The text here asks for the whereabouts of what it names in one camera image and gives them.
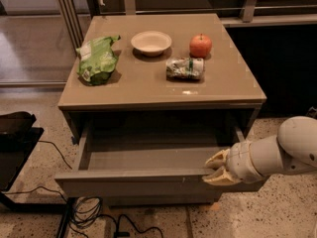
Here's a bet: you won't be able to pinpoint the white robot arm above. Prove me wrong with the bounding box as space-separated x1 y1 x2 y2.
202 116 317 185

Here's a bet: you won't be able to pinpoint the green chip bag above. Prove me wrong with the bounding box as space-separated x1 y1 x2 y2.
76 35 121 85

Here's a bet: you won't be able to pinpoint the red apple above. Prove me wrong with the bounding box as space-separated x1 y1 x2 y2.
189 34 212 59

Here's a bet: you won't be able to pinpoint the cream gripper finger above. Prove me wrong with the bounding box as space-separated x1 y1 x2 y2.
205 149 230 170
202 167 241 185

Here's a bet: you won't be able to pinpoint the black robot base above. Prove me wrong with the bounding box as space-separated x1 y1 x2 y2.
0 111 74 238

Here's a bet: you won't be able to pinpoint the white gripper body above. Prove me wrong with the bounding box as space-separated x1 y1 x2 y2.
226 141 264 183

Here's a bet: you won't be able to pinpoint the grey drawer cabinet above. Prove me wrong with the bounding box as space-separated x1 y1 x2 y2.
57 13 267 207

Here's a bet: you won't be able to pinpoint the white paper bowl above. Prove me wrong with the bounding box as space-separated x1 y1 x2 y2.
131 31 171 57

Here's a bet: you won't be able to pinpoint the black floor cables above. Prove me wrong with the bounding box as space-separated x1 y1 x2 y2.
3 139 165 238

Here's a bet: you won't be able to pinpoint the grey top drawer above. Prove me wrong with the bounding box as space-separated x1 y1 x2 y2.
55 119 263 199

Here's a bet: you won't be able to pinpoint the grey drawer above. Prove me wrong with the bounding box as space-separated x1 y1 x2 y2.
103 194 221 207
55 119 263 199

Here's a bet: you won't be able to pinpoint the grey bottom drawer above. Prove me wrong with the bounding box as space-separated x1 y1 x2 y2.
103 194 221 207

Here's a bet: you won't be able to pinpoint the crumpled white green packet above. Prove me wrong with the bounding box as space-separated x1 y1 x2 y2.
165 58 205 80

